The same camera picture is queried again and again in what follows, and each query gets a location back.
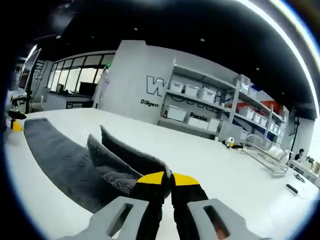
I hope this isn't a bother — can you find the grey fluffy towel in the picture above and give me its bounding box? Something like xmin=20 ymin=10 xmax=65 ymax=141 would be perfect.
xmin=23 ymin=117 xmax=174 ymax=210

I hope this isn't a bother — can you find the large computer monitor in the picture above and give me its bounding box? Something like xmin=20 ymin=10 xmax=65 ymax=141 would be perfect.
xmin=18 ymin=44 xmax=43 ymax=91

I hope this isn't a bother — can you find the grey counter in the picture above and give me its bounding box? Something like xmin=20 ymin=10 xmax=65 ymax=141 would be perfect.
xmin=44 ymin=90 xmax=94 ymax=110

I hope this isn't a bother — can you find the idle white yellow gripper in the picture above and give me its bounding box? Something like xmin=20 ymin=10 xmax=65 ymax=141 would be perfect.
xmin=221 ymin=136 xmax=243 ymax=150

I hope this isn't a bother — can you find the hanging white coat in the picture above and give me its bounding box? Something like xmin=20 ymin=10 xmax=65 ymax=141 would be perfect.
xmin=92 ymin=67 xmax=111 ymax=109

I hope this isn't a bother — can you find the metal dish rack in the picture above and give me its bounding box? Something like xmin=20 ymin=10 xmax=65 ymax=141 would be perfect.
xmin=240 ymin=133 xmax=293 ymax=179

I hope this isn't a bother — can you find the small black bar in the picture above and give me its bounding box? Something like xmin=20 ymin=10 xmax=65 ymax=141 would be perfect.
xmin=285 ymin=183 xmax=299 ymax=194

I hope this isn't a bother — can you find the group of white storage boxes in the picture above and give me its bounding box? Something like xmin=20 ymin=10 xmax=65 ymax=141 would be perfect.
xmin=164 ymin=79 xmax=285 ymax=135

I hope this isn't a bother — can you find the dark looped object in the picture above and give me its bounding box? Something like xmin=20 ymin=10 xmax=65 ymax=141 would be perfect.
xmin=293 ymin=172 xmax=307 ymax=184

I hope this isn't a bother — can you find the grey metal shelving unit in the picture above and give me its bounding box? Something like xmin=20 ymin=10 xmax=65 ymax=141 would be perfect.
xmin=157 ymin=58 xmax=286 ymax=141

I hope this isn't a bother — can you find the black tripod stand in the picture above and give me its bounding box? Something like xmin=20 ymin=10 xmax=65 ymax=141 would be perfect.
xmin=291 ymin=108 xmax=301 ymax=161

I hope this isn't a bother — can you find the long ceiling light strip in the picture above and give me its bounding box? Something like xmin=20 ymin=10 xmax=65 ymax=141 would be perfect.
xmin=236 ymin=0 xmax=320 ymax=122

